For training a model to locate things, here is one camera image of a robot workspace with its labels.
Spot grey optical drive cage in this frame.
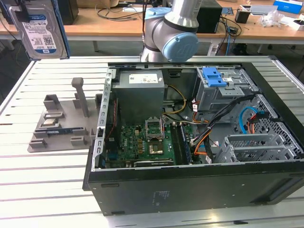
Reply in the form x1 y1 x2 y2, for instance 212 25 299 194
193 67 260 113

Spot black cable bundle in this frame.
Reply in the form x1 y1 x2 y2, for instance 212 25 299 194
190 94 258 146

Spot blue RAM stick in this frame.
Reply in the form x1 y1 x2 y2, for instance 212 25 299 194
46 128 74 135

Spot yellow and black wires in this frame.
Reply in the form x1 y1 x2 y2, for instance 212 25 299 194
163 85 188 115

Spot blue data wire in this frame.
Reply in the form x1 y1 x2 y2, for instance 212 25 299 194
239 106 269 135

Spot thin black cable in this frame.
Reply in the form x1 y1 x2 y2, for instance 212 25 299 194
142 0 148 47

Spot small black box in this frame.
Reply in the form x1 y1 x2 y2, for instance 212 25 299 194
234 9 251 24

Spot wooden desk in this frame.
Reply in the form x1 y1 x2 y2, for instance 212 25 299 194
212 0 304 55
0 7 228 57

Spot green motherboard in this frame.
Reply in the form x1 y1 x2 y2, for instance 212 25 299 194
104 123 192 168

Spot metal socket cover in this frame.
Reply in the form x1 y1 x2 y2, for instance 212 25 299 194
145 118 165 141

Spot RAM stick in board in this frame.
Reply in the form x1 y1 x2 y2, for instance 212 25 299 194
180 123 192 165

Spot grey parts rack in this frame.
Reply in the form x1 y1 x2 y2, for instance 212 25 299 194
27 77 103 154

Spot orange power wire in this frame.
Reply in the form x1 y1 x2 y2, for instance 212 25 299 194
246 115 258 135

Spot black PC case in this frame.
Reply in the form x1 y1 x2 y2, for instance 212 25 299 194
82 55 304 217

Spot CPU socket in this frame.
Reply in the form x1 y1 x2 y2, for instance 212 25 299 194
148 142 165 156

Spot grey flat tray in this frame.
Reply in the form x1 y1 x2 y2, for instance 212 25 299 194
249 4 278 16

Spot large black box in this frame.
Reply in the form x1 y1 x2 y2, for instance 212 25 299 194
57 0 79 26

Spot clear plastic bags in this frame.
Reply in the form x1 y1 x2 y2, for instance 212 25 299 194
259 9 287 28

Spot black computer tower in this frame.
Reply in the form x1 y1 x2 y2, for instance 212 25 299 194
196 6 223 34

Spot grey disk bay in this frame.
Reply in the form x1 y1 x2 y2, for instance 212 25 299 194
214 133 298 164

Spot blue cardboard box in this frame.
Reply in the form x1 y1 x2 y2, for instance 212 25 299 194
273 0 304 15

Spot blue drive latch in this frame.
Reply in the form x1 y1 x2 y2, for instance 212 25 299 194
201 67 227 88

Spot black RAM slot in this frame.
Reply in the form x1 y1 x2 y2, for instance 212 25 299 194
171 123 182 165

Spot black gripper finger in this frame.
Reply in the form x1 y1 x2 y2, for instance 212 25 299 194
15 6 31 23

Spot hard disk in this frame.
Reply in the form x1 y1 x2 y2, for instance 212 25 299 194
0 0 71 60

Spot grey power supply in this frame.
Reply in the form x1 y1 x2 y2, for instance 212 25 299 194
111 70 166 121

